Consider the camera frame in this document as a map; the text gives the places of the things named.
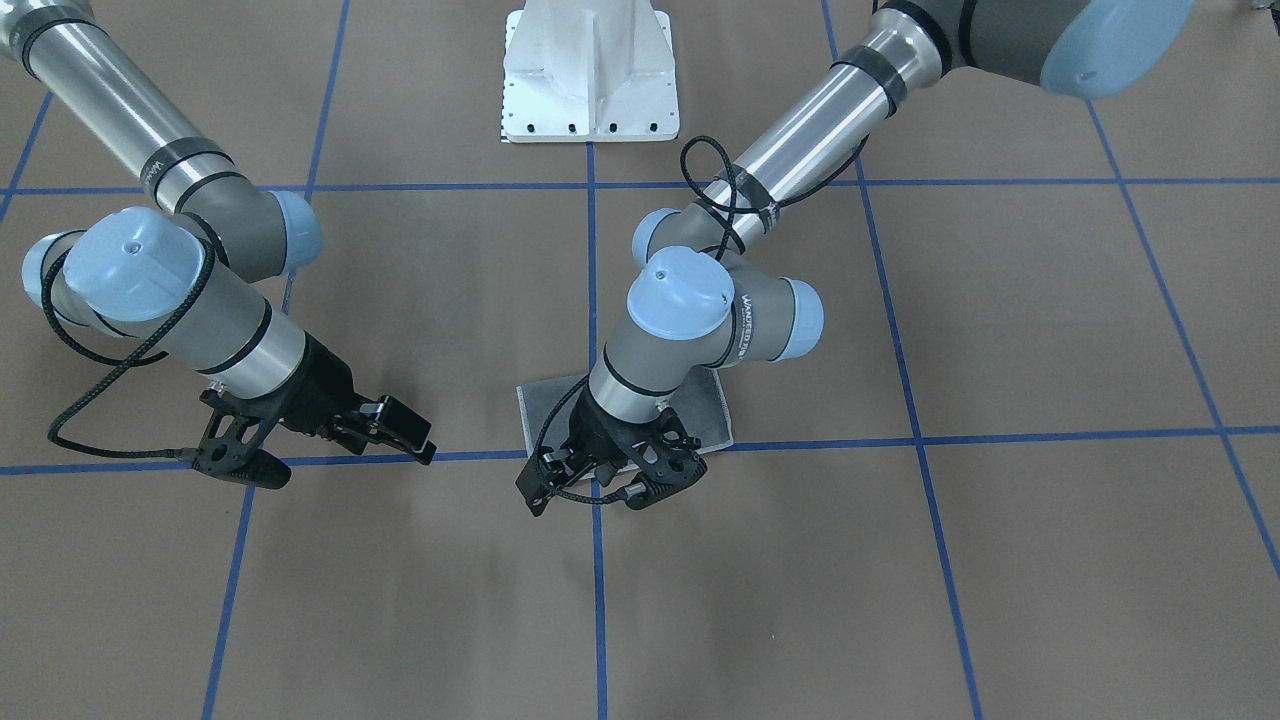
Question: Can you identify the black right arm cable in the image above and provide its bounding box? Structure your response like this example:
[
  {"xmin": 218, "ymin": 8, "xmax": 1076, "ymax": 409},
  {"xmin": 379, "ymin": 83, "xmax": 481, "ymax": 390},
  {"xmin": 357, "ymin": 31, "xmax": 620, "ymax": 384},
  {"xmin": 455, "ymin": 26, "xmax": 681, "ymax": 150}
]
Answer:
[{"xmin": 40, "ymin": 240, "xmax": 216, "ymax": 462}]

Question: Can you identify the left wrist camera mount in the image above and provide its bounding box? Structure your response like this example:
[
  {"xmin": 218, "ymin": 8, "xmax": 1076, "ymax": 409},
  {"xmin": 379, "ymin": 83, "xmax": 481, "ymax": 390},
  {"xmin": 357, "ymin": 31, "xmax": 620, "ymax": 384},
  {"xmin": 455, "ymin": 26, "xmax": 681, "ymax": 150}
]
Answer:
[{"xmin": 623, "ymin": 407, "xmax": 707, "ymax": 510}]

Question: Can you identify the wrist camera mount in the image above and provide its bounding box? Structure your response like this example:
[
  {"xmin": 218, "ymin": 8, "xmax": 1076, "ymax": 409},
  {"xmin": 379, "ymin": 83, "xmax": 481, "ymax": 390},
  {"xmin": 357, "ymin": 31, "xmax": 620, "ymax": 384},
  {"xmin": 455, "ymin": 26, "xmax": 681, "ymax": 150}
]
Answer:
[
  {"xmin": 189, "ymin": 389, "xmax": 291, "ymax": 489},
  {"xmin": 623, "ymin": 407, "xmax": 707, "ymax": 510}
]

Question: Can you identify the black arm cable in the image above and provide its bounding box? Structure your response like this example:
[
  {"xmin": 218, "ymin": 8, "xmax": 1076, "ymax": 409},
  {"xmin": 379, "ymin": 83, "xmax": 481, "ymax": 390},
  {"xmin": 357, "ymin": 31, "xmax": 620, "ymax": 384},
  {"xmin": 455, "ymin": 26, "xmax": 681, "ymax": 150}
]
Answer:
[
  {"xmin": 40, "ymin": 240, "xmax": 216, "ymax": 462},
  {"xmin": 680, "ymin": 136, "xmax": 762, "ymax": 261}
]

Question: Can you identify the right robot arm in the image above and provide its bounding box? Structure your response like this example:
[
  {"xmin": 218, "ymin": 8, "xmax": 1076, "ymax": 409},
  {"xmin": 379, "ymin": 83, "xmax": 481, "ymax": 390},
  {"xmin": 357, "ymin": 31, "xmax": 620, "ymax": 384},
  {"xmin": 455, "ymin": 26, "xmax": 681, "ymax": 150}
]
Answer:
[{"xmin": 3, "ymin": 1, "xmax": 435, "ymax": 488}]

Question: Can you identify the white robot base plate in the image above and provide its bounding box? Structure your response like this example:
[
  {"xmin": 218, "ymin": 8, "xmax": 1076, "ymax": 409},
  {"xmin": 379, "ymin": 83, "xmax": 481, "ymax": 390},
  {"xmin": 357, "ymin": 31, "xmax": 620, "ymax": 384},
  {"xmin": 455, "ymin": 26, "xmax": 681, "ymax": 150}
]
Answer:
[{"xmin": 500, "ymin": 1, "xmax": 681, "ymax": 143}]

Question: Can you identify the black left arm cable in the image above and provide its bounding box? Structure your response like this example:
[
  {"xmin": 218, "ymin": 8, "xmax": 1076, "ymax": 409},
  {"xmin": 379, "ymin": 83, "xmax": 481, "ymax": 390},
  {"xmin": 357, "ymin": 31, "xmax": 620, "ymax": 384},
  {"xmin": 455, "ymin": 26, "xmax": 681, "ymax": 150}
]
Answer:
[{"xmin": 680, "ymin": 136, "xmax": 762, "ymax": 261}]

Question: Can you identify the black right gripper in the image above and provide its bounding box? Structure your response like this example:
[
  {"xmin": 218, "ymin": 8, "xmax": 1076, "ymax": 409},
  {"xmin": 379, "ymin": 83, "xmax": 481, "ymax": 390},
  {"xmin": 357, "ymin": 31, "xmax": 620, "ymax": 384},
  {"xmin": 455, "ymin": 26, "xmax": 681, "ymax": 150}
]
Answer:
[{"xmin": 268, "ymin": 334, "xmax": 436, "ymax": 465}]

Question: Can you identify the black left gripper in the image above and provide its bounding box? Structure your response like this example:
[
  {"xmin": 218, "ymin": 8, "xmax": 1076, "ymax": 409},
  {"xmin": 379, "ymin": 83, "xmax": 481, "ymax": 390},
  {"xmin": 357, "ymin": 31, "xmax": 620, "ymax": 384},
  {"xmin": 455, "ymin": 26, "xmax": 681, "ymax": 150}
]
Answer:
[{"xmin": 515, "ymin": 388, "xmax": 652, "ymax": 518}]

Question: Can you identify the pink towel with grey back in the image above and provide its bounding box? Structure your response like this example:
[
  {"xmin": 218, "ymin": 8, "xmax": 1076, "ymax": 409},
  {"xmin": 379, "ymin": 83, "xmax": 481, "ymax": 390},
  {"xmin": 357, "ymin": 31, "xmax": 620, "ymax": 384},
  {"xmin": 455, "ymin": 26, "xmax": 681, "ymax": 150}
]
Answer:
[{"xmin": 516, "ymin": 366, "xmax": 733, "ymax": 454}]

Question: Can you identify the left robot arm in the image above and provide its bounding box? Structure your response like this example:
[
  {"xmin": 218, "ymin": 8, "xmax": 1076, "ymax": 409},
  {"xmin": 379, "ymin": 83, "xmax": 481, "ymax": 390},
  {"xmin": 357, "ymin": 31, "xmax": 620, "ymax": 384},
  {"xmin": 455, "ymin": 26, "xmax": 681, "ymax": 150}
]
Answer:
[{"xmin": 515, "ymin": 1, "xmax": 1193, "ymax": 516}]

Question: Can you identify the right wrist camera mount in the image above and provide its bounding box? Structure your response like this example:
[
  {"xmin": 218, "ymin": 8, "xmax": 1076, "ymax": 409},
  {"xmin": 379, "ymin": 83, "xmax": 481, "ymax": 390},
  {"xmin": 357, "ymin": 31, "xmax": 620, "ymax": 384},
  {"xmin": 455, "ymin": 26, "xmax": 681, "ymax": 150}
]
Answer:
[{"xmin": 189, "ymin": 389, "xmax": 291, "ymax": 489}]

